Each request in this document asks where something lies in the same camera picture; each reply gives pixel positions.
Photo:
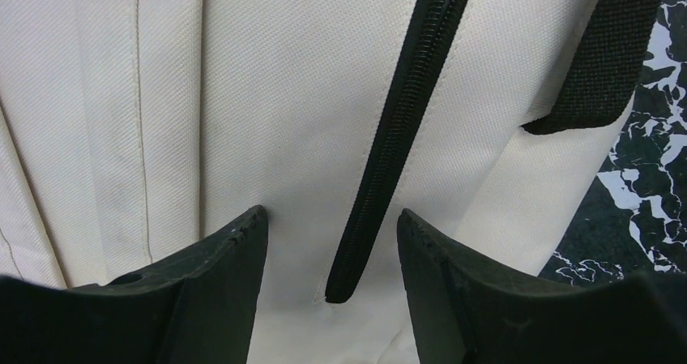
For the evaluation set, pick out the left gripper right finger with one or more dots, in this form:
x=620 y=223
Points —
x=468 y=308

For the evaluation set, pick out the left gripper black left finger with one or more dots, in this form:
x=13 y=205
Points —
x=195 y=306

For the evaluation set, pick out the beige canvas backpack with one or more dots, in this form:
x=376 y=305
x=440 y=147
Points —
x=132 y=129

